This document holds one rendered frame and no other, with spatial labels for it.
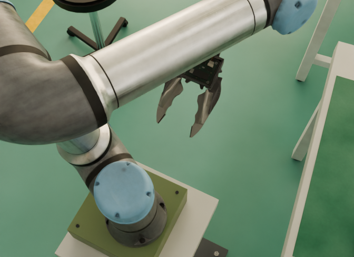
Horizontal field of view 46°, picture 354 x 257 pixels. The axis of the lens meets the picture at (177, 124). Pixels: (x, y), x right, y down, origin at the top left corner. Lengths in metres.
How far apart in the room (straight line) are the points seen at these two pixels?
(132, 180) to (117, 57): 0.38
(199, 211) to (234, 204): 0.82
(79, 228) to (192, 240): 0.29
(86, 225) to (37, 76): 0.64
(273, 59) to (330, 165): 1.24
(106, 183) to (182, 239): 0.35
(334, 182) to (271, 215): 0.76
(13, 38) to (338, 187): 0.96
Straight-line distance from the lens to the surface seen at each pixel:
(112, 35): 2.40
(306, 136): 1.88
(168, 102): 0.78
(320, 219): 1.19
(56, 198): 2.02
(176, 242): 1.11
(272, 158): 2.07
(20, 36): 0.54
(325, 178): 1.24
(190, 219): 1.13
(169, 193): 1.06
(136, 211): 0.83
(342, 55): 1.50
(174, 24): 0.54
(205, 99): 0.75
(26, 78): 0.49
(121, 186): 0.84
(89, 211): 1.08
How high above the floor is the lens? 1.83
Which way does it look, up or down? 60 degrees down
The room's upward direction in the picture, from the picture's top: straight up
